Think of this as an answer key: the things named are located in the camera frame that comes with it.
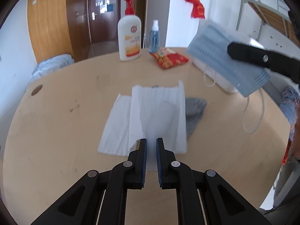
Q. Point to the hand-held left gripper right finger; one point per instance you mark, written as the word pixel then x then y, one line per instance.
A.
pixel 159 164

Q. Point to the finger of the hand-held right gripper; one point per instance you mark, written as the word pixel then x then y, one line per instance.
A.
pixel 253 54

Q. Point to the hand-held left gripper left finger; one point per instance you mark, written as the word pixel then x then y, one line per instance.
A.
pixel 143 164

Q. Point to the blue face mask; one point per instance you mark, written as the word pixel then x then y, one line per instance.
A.
pixel 211 46

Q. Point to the white foam box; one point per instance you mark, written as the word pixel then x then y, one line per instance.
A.
pixel 220 84

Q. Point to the grey cloth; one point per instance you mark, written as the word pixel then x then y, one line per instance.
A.
pixel 194 112

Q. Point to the metal bunk bed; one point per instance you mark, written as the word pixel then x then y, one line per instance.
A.
pixel 264 11

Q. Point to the patterned blue cloth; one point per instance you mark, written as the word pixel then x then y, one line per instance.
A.
pixel 288 103

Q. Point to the red snack packet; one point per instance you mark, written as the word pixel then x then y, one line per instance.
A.
pixel 170 59

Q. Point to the blue spray bottle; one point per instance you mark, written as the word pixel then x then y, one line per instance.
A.
pixel 154 39

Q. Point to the brown side door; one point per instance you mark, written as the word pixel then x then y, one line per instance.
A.
pixel 144 11

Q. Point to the white lotion pump bottle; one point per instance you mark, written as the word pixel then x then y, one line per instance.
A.
pixel 129 37

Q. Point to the light blue bedding bundle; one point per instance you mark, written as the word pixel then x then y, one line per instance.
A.
pixel 54 64

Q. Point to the dark brown entrance door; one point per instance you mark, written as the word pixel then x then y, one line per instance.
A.
pixel 103 16

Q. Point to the wooden wardrobe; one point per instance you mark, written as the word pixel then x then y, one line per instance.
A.
pixel 49 23

